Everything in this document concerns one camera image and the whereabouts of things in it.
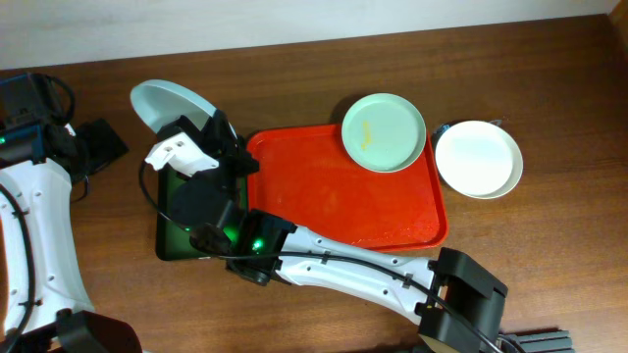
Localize light blue plate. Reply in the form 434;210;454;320
131;79;237;144

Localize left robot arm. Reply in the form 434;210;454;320
1;73;141;352

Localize red plastic tray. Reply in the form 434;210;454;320
247;125;449;252

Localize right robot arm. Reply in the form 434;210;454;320
140;110;507;352

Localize white plate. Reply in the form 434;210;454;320
434;121;524;199

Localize mint green plate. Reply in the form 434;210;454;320
340;93;427;174

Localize black tray with green water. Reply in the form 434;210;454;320
156;168;246;261

